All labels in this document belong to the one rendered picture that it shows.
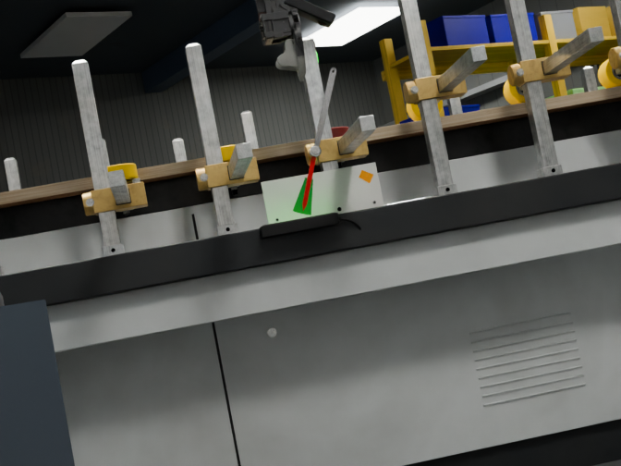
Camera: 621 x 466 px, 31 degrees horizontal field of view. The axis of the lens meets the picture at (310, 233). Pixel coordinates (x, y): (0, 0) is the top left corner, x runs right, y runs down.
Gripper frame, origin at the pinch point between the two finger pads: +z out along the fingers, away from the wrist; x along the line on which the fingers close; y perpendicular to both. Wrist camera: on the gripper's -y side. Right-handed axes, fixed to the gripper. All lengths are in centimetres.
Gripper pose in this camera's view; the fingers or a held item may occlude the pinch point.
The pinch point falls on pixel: (303, 75)
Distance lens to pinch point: 248.0
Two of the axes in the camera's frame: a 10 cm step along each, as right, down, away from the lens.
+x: 1.2, -0.9, -9.9
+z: 1.9, 9.8, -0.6
